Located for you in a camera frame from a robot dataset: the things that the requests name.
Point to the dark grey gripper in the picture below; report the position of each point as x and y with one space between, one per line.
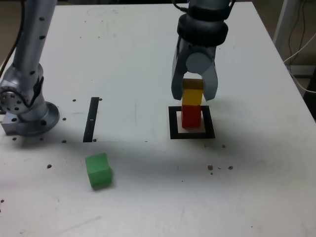
200 49

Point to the yellow cube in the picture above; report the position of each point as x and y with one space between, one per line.
192 96

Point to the red cube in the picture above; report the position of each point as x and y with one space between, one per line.
190 117

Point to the green cube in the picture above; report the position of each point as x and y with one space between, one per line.
98 170

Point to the black tape square outline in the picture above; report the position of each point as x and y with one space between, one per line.
172 123

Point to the black tape strip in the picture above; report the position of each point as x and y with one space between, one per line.
90 118

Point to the white post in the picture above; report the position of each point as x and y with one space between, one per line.
280 22

